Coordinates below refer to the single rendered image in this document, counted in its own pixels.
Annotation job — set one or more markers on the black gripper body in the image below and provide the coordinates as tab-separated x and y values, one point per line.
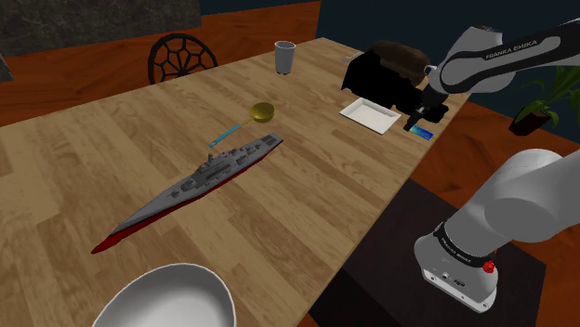
434	108

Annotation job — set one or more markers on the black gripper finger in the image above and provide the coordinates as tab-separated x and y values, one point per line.
412	121

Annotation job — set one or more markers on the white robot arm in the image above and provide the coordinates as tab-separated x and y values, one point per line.
521	199

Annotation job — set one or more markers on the blue phone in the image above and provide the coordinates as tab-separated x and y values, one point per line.
422	132

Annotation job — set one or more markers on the white rectangular tray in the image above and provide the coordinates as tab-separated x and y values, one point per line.
369	115

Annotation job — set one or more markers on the green potted plant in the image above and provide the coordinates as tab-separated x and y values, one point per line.
543	108

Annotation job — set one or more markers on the dark robot stand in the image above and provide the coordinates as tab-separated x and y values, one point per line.
398	253

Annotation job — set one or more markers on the wooden table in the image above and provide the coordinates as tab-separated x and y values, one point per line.
294	190

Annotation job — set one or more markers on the grey cup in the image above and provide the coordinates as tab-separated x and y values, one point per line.
284	56

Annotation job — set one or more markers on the grey model warship red hull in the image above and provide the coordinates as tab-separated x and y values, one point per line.
199	181

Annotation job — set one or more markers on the black round-backed chair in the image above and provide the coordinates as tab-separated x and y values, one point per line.
183	56

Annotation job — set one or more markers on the white bowl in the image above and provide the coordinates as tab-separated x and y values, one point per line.
172	299

